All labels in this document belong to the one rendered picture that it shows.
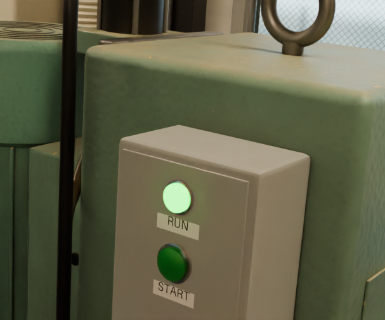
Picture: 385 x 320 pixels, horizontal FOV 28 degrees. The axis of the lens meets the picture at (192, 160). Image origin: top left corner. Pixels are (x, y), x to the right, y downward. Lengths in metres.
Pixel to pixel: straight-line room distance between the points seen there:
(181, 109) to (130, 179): 0.07
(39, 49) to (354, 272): 0.34
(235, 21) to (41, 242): 1.50
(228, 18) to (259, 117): 1.63
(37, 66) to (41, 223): 0.13
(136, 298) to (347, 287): 0.13
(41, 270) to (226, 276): 0.29
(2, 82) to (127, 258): 0.26
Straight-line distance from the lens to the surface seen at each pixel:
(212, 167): 0.43
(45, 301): 0.71
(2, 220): 0.73
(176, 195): 0.44
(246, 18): 2.16
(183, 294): 0.46
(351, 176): 0.46
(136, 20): 0.65
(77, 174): 0.59
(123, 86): 0.54
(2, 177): 0.72
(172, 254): 0.45
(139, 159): 0.46
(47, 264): 0.69
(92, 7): 2.15
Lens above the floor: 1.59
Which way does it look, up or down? 15 degrees down
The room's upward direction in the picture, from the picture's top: 4 degrees clockwise
